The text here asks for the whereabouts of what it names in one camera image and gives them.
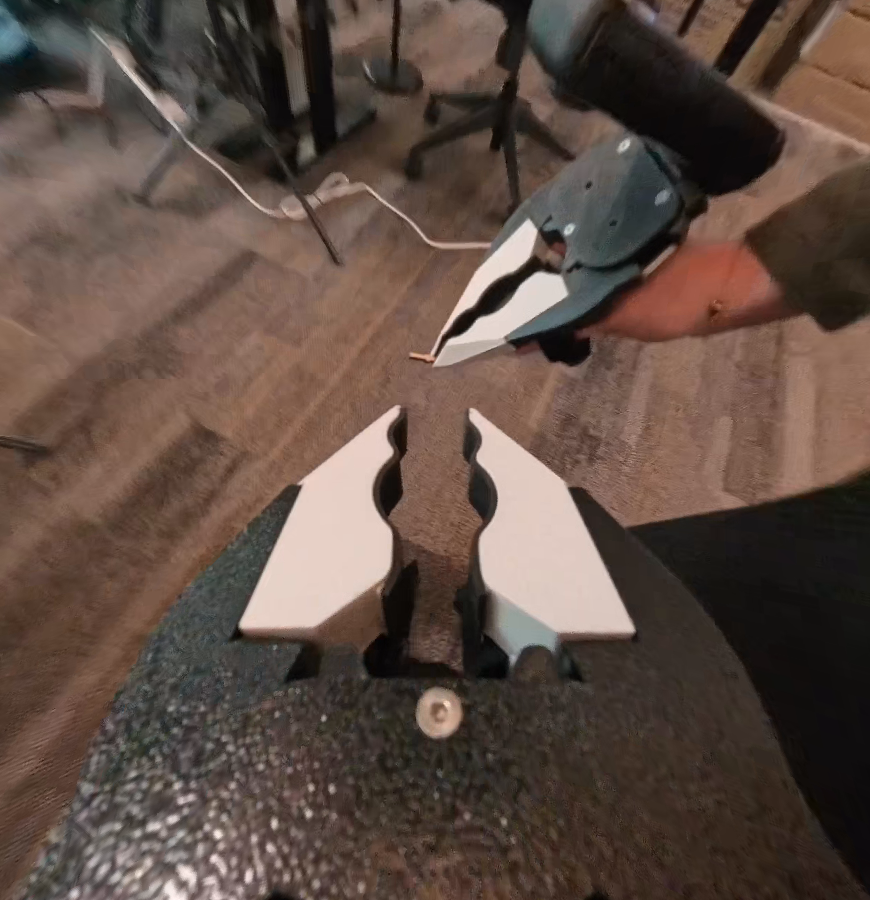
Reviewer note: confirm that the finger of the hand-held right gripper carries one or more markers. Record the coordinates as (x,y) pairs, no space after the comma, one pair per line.
(501,260)
(519,309)

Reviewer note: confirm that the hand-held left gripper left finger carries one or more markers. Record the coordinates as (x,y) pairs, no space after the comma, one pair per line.
(329,555)

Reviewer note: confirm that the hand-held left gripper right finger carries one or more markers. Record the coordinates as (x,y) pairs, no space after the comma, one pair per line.
(547,562)

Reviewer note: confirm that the person's right forearm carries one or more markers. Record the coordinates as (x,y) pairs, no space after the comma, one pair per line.
(829,253)

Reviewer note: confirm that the person's right hand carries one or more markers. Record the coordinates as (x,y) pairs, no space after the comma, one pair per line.
(695,295)

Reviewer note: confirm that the black chair star base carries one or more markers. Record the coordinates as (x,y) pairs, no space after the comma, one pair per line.
(477,116)

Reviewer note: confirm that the black tripod leg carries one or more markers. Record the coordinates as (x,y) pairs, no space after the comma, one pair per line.
(315,211)

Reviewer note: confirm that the black desk leg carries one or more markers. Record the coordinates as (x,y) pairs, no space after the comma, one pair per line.
(322,70)

